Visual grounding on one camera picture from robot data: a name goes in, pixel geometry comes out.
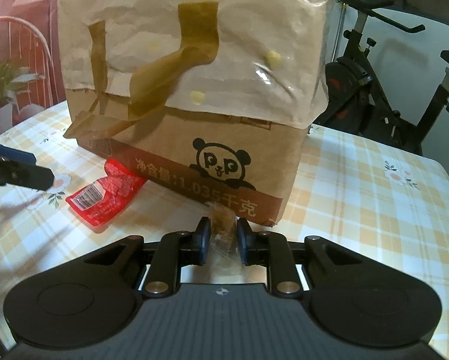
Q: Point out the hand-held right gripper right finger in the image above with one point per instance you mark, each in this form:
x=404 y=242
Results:
x=244 y=242

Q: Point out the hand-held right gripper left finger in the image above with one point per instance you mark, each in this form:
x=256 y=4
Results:
x=202 y=242

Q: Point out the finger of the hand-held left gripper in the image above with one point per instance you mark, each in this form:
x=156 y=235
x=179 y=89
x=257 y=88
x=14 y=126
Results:
x=10 y=154
x=25 y=176

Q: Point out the small clear snack packet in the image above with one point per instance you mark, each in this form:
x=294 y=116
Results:
x=222 y=232

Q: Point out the red snack packet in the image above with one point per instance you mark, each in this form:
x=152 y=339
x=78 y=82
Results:
x=112 y=191

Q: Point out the brown cardboard box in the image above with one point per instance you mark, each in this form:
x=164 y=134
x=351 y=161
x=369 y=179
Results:
x=164 y=135

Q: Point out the yellow checkered tablecloth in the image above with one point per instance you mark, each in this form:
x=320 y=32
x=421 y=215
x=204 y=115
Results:
x=359 y=195

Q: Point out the printed backdrop cloth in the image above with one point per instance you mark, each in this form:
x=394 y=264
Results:
x=18 y=15

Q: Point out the black exercise bike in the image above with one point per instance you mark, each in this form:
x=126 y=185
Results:
x=359 y=93

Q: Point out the thin metal pole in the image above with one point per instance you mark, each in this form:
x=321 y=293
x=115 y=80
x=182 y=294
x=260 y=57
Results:
x=340 y=30

